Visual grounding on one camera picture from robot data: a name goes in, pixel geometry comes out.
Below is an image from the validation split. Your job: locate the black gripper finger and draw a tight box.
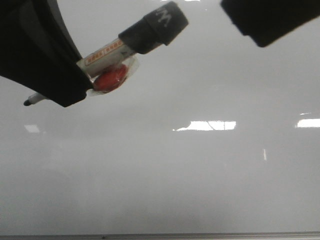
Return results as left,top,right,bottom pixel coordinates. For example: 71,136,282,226
0,0,92,108
220,0,320,48

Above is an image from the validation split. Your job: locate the white black whiteboard marker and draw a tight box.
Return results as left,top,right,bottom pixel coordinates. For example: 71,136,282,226
24,1,189,106

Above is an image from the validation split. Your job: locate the white whiteboard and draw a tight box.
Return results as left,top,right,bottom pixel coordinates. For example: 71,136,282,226
0,0,320,235

